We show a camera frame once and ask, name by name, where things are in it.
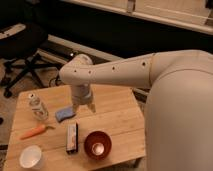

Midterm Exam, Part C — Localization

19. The black office chair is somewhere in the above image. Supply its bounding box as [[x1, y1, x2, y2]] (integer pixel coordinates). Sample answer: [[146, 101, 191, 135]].
[[0, 23, 62, 98]]

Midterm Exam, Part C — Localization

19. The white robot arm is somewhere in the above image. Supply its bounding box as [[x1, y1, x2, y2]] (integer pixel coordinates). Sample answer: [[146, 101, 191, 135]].
[[59, 49, 213, 171]]

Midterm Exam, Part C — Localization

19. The red bowl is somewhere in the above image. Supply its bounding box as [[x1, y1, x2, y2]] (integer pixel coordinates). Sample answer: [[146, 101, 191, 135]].
[[84, 131, 112, 160]]

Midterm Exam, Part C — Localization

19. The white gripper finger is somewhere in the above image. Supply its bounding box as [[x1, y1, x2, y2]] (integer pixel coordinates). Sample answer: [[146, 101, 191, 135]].
[[72, 104, 80, 115], [87, 103, 96, 113]]

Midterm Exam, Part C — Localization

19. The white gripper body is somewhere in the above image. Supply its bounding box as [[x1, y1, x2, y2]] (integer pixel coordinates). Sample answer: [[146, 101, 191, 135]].
[[71, 84, 93, 105]]

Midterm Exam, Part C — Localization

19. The white paper cup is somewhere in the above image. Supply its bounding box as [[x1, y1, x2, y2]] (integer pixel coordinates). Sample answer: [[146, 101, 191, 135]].
[[19, 145, 43, 170]]

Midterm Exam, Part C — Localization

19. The orange carrot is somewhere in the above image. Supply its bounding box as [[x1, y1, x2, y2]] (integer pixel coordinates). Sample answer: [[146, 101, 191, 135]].
[[20, 125, 52, 140]]

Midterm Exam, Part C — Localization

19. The clear plastic bottle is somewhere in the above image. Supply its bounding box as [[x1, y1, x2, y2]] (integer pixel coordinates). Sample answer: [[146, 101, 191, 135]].
[[28, 93, 48, 121]]

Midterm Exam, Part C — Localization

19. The black cable on floor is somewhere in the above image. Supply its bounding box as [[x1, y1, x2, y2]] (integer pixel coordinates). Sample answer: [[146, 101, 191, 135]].
[[48, 73, 64, 88]]

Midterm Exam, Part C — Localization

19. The blue sponge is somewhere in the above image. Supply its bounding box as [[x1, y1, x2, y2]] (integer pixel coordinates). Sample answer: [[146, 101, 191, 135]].
[[55, 106, 75, 122]]

